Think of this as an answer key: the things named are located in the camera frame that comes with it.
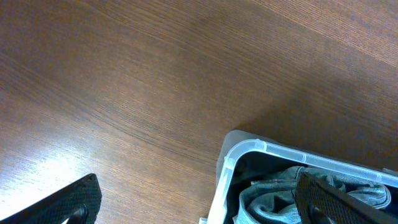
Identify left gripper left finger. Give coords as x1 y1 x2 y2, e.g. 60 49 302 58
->
1 173 102 224

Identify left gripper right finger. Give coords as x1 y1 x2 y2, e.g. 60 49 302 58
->
294 172 397 224

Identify light blue jeans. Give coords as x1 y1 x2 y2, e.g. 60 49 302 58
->
233 166 392 224

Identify clear plastic storage bin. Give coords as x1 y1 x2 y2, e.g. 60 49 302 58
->
199 130 397 224

